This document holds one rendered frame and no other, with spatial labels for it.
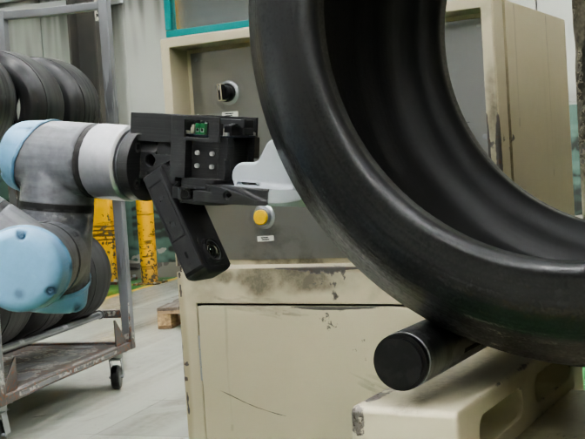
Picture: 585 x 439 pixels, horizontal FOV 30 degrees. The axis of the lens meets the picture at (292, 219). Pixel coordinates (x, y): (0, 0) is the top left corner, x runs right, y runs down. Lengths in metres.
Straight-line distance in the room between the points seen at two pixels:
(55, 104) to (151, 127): 3.90
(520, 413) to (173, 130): 0.40
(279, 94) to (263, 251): 0.88
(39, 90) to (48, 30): 6.79
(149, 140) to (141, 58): 9.98
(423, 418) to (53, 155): 0.47
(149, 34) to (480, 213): 9.99
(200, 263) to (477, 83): 0.68
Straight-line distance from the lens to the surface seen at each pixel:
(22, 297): 0.97
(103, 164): 1.06
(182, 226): 1.03
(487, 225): 1.08
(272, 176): 0.98
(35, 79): 4.89
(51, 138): 1.11
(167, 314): 7.38
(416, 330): 0.86
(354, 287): 1.62
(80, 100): 5.22
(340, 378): 1.65
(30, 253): 0.96
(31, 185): 1.12
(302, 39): 0.86
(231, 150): 1.00
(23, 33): 11.82
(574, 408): 1.10
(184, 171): 1.01
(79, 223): 1.11
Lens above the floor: 1.06
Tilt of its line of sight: 3 degrees down
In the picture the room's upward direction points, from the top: 4 degrees counter-clockwise
